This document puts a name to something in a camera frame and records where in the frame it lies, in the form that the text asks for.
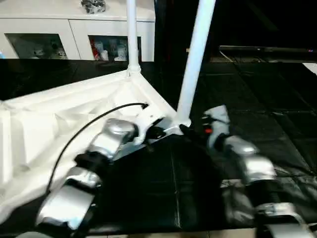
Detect white plastic table leg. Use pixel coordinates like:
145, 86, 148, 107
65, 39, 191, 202
125, 0, 142, 76
174, 0, 216, 127

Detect white plastic table top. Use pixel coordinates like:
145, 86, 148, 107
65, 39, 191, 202
0, 69, 191, 226

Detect black work mat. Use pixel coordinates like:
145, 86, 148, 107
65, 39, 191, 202
0, 57, 317, 234

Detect long black bar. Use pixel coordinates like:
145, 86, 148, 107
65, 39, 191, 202
219, 45, 317, 56

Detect large black cabinet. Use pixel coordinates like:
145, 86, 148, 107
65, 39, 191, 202
155, 0, 317, 60

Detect white board strip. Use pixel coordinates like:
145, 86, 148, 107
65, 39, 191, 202
303, 62, 317, 76

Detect small dark figurines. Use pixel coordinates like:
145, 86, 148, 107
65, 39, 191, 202
31, 45, 67, 58

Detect white glass-door cabinet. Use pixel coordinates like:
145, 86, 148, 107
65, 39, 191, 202
0, 0, 157, 62

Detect small grey metal object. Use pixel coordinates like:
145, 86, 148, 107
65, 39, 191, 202
81, 0, 107, 13

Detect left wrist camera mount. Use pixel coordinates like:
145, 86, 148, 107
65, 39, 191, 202
133, 107, 165, 145

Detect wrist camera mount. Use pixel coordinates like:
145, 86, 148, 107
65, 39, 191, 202
133, 107, 165, 145
201, 105, 231, 149

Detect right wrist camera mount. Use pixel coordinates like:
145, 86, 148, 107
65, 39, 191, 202
201, 105, 231, 149

